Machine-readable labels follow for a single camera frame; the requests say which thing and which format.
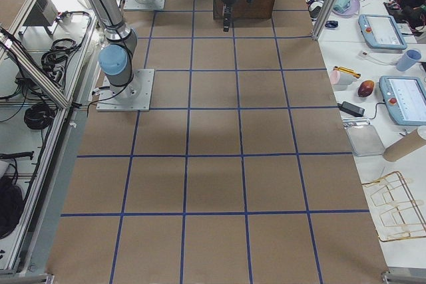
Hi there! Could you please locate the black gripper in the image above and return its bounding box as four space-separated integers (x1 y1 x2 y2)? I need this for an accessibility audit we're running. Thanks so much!
221 0 237 33

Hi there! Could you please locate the teal cup on plate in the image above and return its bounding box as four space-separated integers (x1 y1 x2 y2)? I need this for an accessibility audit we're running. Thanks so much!
333 0 351 13

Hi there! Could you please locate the purple plate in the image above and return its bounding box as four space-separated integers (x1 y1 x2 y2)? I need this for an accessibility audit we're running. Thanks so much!
332 0 360 17

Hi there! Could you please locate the pink cup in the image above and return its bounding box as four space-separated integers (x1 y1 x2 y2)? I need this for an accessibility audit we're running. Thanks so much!
329 70 357 86

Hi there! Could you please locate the gold metal cylinder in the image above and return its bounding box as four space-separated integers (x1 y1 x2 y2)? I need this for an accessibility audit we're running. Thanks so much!
333 66 361 78

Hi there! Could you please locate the black power adapter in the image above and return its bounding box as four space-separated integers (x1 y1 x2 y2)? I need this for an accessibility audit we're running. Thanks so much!
337 101 365 117

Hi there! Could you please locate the blue teach pendant far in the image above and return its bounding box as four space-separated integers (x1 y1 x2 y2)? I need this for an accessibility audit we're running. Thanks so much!
358 14 407 50

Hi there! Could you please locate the blue teach pendant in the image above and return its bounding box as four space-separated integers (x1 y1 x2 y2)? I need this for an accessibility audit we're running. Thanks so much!
358 14 407 50
379 76 425 126

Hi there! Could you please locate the light blue cup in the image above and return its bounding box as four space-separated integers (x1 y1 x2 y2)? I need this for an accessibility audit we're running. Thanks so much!
396 49 421 72

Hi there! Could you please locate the metal tray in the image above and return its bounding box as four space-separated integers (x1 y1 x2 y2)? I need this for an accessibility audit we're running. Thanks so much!
345 125 385 157

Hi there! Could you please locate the blue teach pendant near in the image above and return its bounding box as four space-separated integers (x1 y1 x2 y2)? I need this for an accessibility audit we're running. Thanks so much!
379 76 425 126

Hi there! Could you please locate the cardboard tube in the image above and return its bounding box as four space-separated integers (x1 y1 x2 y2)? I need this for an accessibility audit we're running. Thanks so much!
383 126 425 162

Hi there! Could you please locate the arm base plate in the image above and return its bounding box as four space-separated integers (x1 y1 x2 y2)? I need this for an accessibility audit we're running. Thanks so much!
96 69 155 112
124 0 166 11

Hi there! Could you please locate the aluminium frame post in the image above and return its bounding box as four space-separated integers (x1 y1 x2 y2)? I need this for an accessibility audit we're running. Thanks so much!
311 0 353 41

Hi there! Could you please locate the gold wire rack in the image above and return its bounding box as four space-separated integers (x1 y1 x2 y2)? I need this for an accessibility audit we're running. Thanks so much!
362 171 425 243

